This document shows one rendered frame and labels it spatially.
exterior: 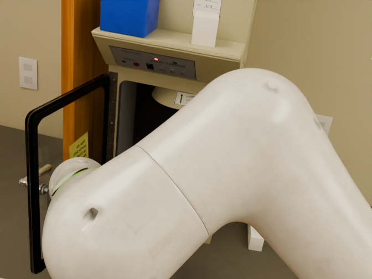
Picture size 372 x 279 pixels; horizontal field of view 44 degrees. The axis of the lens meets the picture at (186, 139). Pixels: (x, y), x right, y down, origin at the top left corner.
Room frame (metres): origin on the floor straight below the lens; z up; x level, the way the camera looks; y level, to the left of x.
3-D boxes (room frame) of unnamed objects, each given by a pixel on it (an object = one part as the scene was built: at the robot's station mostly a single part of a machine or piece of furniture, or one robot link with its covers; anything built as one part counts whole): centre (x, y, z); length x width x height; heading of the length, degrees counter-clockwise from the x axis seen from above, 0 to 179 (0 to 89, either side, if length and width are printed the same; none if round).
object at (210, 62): (0.98, 0.06, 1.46); 0.32 x 0.11 x 0.10; 81
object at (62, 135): (0.90, 0.25, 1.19); 0.30 x 0.01 x 0.40; 162
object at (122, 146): (1.16, 0.03, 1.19); 0.26 x 0.24 x 0.35; 81
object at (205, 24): (0.97, -0.01, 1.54); 0.05 x 0.05 x 0.06; 89
